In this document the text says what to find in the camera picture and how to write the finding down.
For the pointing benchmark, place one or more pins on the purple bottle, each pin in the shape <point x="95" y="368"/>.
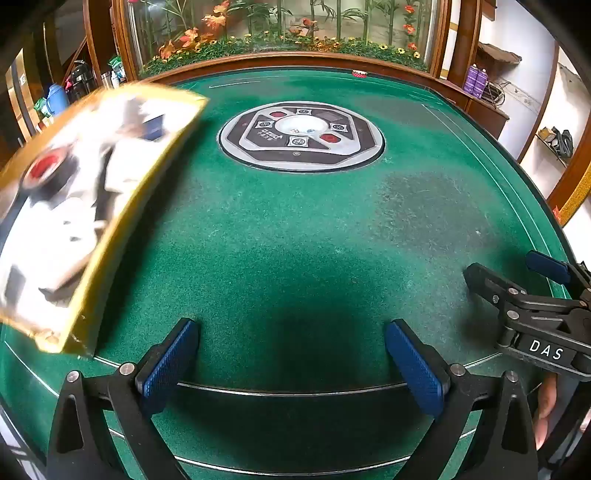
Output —
<point x="483" y="82"/>

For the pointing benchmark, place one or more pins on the yellow cardboard box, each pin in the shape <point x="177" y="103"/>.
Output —
<point x="138" y="203"/>

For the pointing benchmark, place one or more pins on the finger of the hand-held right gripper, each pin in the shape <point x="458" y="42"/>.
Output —
<point x="489" y="281"/>
<point x="549" y="267"/>

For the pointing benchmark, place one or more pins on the green label bottle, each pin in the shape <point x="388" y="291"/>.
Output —
<point x="117" y="69"/>

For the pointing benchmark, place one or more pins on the black object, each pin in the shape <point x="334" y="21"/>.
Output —
<point x="561" y="141"/>

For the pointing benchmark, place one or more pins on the green packet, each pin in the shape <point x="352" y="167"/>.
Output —
<point x="44" y="108"/>

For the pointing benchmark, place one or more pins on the black tape roll red core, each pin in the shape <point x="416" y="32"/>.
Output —
<point x="44" y="168"/>

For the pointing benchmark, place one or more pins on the glass flower display cabinet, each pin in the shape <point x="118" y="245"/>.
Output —
<point x="277" y="27"/>

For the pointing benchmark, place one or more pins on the small red white round object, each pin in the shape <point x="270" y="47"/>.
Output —
<point x="359" y="73"/>

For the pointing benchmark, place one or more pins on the wooden shelf unit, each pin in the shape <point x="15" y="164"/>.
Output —
<point x="27" y="55"/>

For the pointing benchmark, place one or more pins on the round grey table control panel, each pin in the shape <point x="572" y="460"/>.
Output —
<point x="277" y="138"/>

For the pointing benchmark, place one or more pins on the wooden side cabinet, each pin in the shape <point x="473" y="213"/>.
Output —
<point x="487" y="115"/>

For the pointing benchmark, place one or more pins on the person's right hand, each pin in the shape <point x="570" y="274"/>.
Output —
<point x="547" y="406"/>

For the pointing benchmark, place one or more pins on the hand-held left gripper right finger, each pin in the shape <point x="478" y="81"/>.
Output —
<point x="414" y="369"/>

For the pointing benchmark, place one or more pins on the blue thermos jug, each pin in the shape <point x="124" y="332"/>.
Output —
<point x="56" y="98"/>

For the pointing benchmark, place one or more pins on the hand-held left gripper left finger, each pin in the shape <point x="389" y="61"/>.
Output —
<point x="167" y="367"/>

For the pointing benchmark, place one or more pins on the silver steel bottle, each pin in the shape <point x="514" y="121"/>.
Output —
<point x="107" y="79"/>

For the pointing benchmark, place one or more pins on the black thermos jug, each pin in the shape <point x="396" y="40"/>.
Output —
<point x="79" y="79"/>

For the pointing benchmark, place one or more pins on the two purple bottles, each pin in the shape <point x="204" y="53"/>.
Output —
<point x="472" y="79"/>

